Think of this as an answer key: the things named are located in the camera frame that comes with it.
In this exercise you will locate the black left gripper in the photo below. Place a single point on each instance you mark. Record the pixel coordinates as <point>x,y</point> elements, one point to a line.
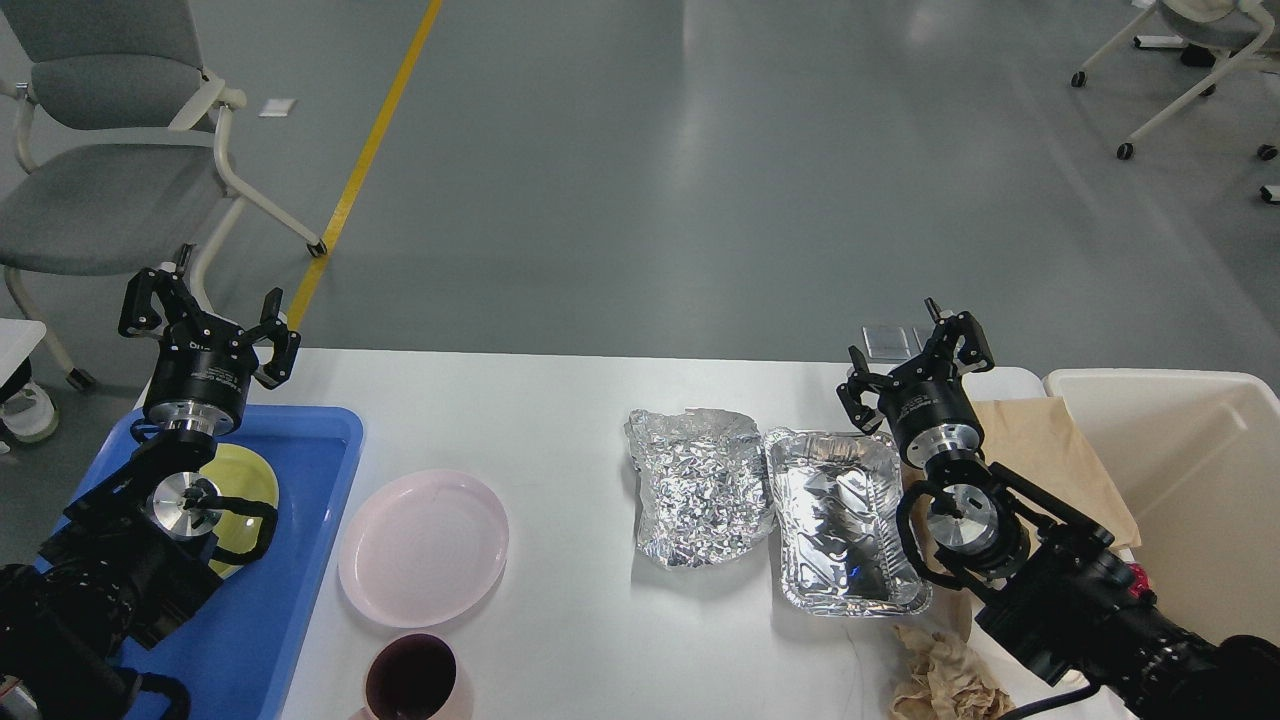
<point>203,366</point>

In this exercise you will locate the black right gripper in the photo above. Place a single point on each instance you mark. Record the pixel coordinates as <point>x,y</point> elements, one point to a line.
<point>925,405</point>

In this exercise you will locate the pink plate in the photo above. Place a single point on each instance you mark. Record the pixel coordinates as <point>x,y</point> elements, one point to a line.
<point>424,549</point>

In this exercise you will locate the pink mug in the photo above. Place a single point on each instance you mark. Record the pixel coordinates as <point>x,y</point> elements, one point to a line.
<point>417,676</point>

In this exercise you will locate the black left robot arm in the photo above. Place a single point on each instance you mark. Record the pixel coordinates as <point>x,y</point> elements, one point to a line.
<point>133,560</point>

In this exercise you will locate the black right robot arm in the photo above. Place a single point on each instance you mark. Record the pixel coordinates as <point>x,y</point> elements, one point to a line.
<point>1053,593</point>

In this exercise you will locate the clear floor plate left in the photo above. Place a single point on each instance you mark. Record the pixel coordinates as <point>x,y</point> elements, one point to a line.
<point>887,343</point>

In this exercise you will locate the brown paper bag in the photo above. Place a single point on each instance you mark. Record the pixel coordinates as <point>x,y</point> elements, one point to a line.
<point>1038,439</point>

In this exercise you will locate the aluminium foil tray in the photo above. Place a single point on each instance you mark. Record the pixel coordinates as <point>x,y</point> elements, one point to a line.
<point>835,498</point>

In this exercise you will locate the grey office chair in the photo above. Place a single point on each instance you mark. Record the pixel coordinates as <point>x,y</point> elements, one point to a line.
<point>110,208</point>

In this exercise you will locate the white side table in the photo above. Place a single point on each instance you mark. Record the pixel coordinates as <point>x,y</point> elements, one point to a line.
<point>28,414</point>

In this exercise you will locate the crumpled aluminium foil sheet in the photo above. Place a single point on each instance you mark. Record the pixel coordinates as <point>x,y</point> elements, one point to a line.
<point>702,486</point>

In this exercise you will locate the beige plastic bin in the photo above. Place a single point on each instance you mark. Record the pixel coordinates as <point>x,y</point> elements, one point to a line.
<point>1195,456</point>

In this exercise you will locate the red crushed can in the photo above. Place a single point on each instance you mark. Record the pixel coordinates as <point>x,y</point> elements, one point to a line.
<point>1139,587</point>

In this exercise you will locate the crumpled brown paper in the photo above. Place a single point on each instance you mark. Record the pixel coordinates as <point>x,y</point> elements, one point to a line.
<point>945,679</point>

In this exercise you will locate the white chair on right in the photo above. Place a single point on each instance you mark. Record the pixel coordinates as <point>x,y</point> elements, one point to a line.
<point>1225,37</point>

